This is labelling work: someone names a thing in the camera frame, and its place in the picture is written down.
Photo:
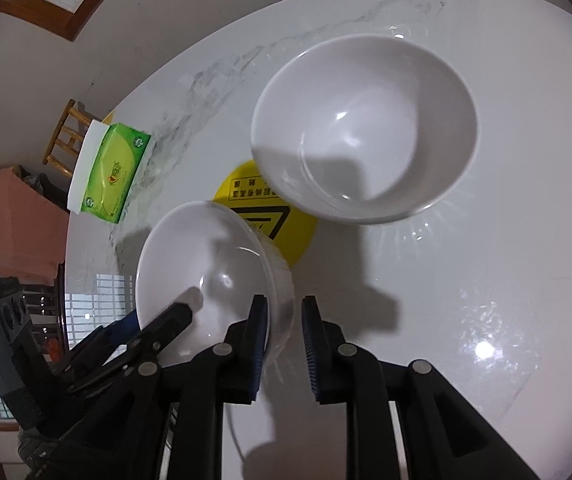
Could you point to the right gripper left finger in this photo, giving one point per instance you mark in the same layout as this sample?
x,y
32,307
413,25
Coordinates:
x,y
252,349

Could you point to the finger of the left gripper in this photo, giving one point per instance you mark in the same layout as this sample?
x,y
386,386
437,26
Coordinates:
x,y
105,340
160,332

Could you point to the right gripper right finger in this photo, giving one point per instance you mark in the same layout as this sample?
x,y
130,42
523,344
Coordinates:
x,y
322,340

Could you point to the white pink Rabbit bowl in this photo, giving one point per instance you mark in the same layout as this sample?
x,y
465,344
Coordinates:
x,y
206,255

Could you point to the white blue ribbed bowl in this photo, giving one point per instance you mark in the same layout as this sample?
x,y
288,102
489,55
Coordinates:
x,y
364,129

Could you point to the dark chair at left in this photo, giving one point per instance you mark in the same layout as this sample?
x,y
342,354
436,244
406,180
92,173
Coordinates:
x,y
46,309

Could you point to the yellow warning sticker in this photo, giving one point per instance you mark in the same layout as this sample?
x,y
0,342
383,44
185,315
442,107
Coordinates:
x,y
247,193

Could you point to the green tissue box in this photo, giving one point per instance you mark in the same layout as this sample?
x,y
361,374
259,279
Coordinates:
x,y
105,169

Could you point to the light bamboo chair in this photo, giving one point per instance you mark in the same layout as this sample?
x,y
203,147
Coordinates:
x,y
64,145

